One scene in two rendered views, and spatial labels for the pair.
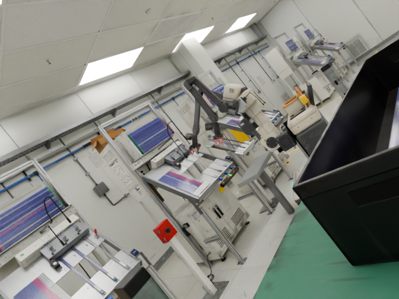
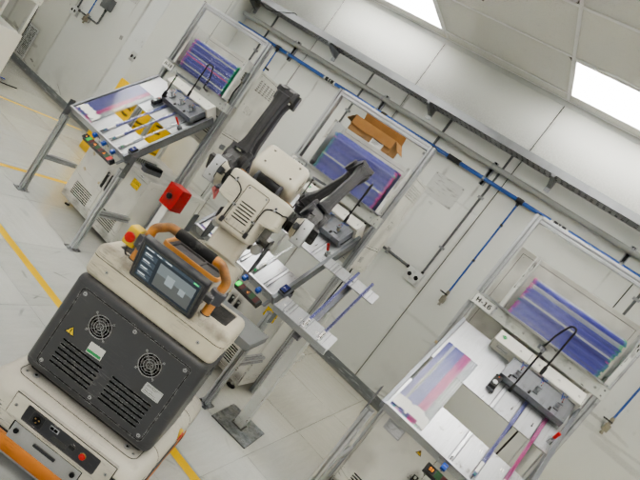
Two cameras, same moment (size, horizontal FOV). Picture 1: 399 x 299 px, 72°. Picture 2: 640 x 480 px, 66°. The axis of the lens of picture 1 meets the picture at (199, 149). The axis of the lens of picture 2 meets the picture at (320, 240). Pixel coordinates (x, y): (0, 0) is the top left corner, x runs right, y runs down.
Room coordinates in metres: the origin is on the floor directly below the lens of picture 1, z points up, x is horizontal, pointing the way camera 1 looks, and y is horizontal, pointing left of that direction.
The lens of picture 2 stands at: (2.07, -2.56, 1.45)
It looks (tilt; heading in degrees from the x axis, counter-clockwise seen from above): 8 degrees down; 68
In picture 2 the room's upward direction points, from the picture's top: 36 degrees clockwise
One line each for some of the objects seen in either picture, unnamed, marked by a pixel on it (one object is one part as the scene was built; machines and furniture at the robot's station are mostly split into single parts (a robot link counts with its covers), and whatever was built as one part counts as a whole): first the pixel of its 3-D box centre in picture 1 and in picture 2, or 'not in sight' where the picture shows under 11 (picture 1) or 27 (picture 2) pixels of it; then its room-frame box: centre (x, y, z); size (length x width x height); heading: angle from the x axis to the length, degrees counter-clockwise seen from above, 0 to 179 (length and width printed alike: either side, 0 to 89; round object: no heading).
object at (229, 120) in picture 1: (251, 140); (450, 447); (4.12, -0.70, 0.65); 1.01 x 0.73 x 1.29; 44
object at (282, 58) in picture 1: (299, 69); not in sight; (6.70, -3.11, 0.95); 1.36 x 0.82 x 1.90; 44
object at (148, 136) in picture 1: (149, 136); (357, 170); (3.19, 0.36, 1.52); 0.51 x 0.13 x 0.27; 134
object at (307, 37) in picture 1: (315, 55); not in sight; (7.70, -4.17, 0.95); 1.36 x 0.82 x 1.90; 44
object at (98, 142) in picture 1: (117, 131); (385, 139); (3.33, 0.64, 1.82); 0.68 x 0.30 x 0.20; 134
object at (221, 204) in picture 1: (205, 223); (250, 316); (3.23, 0.49, 0.31); 0.70 x 0.65 x 0.62; 134
